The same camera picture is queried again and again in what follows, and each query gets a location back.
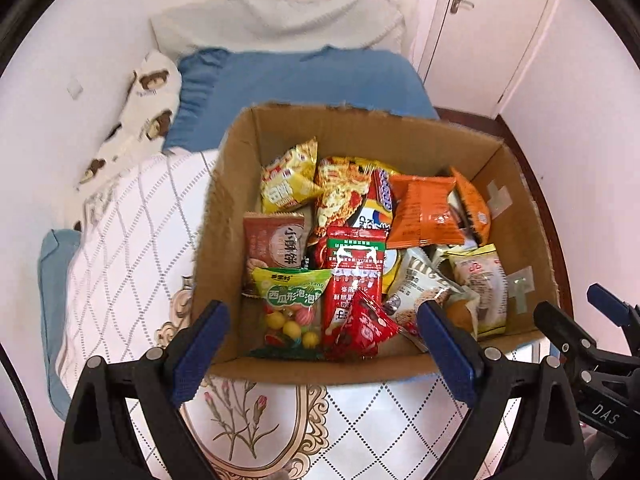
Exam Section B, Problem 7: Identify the cardboard box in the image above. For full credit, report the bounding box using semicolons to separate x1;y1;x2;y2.
190;102;561;386

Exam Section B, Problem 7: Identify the white grey snack packet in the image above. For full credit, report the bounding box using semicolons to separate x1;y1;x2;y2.
382;247;463;336

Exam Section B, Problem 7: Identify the tall red snack packet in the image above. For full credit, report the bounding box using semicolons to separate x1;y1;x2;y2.
321;226;388;348

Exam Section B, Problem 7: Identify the beige bread packet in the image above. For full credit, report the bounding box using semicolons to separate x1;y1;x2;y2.
445;244;508;337

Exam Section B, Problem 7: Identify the yellow red noodle snack packet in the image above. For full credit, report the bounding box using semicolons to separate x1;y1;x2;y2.
310;156;403;246

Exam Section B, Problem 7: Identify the white bear-print pillow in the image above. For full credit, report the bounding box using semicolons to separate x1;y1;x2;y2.
75;50;183;191

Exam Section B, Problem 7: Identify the green-top clear candy bag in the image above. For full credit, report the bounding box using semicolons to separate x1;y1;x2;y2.
248;266;333;361

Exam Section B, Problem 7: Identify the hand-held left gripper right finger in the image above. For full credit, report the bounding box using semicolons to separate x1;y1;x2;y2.
417;299;586;480

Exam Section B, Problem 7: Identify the brown snack packet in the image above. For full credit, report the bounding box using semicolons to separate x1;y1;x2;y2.
242;211;307;297

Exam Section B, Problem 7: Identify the clear yellow cake packet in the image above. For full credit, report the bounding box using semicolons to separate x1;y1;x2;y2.
445;290;481;341

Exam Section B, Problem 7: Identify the orange and black snack packet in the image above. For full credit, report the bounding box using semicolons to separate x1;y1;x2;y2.
447;166;493;247

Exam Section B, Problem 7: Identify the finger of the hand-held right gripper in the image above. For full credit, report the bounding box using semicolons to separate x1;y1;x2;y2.
532;301;601;386
586;283;640;356

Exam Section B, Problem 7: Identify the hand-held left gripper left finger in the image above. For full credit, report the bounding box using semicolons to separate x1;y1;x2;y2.
59;300;231;480

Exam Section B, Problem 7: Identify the white fluffy pillow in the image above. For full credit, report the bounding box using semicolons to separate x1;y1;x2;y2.
150;0;418;56

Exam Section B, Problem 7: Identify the small red snack packet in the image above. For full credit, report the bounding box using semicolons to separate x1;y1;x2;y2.
325;294;401;361

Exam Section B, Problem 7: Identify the white door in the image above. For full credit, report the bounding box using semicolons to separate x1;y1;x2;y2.
417;0;561;116

